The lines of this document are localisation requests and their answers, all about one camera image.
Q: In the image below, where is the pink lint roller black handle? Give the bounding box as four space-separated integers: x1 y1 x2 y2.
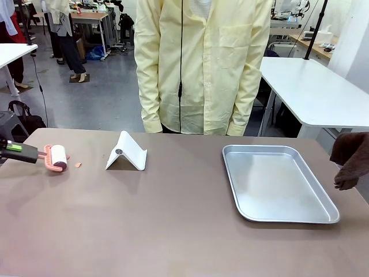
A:
2 143 71 173

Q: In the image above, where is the brown towel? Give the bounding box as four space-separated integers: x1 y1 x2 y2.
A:
329 132 369 191

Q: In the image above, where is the black bag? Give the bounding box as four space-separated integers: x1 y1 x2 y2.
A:
7 100 47 136

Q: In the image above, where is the small white table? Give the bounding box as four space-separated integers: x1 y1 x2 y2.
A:
0 43 39 96

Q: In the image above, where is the person in red skirt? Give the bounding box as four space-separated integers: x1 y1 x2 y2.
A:
0 0 30 89

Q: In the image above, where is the white folding stand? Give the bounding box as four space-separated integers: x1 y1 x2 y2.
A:
105 130 148 171

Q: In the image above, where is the person in grey top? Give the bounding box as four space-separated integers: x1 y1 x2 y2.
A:
42 0 88 83

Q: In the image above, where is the blue plastic bag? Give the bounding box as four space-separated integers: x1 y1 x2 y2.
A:
86 45 106 61

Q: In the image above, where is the wood top desk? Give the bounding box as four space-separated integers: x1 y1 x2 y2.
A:
33 10 112 60

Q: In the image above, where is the black stool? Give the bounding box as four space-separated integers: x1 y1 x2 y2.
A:
119 13 135 46

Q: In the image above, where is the person in yellow shirt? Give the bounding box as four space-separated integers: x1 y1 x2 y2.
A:
134 0 274 136

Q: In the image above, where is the silver metal tray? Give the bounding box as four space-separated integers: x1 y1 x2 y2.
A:
221 144 341 224

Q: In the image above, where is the large white table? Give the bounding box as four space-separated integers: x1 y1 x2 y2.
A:
258 56 369 138

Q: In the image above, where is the wooden side desk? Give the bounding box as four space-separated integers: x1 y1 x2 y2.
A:
288 33 333 61

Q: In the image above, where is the black tripod pole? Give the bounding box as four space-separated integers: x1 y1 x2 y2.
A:
304 0 329 61

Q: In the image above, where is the white tissue box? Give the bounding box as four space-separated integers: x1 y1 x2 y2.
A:
318 25 340 44

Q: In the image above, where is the black hanging cable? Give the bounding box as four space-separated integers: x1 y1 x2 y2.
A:
178 0 185 134

